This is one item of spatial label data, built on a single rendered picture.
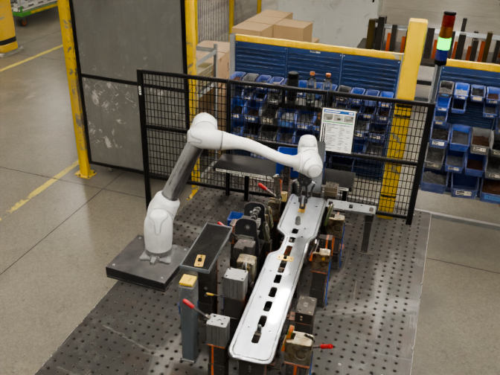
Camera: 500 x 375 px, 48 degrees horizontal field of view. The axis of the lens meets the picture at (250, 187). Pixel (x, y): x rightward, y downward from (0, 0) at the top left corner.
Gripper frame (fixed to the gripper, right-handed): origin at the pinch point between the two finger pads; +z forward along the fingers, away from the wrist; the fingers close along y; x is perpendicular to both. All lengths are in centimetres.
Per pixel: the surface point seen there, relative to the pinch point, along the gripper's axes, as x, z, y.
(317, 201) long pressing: 15.2, 6.6, 6.5
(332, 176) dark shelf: 43.7, 3.6, 11.7
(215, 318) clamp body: -105, 1, -18
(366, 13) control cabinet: 629, 20, -15
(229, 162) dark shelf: 42, 4, -57
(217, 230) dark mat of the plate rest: -55, -9, -33
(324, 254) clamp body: -42.9, 2.3, 19.3
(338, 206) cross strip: 13.1, 6.6, 19.7
